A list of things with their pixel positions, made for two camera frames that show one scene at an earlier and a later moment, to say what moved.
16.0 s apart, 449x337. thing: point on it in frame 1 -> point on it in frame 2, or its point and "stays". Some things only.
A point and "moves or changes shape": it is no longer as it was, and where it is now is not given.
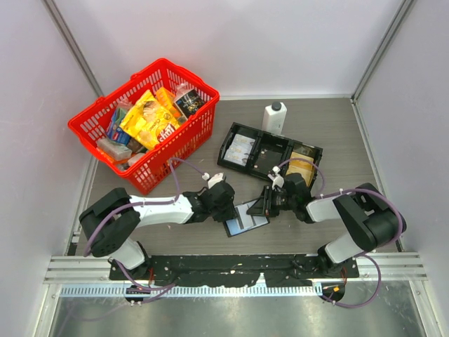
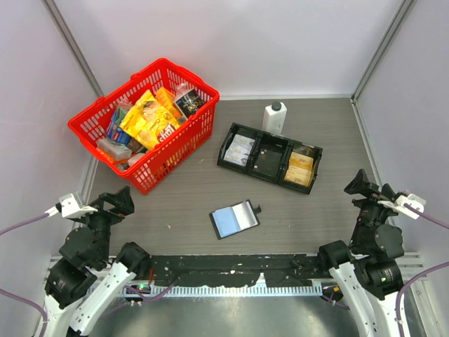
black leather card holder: [244, 222] moves or changes shape
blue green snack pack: [114, 132] stays
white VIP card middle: [239, 149] stays
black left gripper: [230, 213] -> [123, 200]
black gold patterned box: [189, 103] stays
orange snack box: [167, 98] stays
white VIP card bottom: [240, 159] stays
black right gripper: [264, 205] -> [360, 183]
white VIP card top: [243, 140] stays
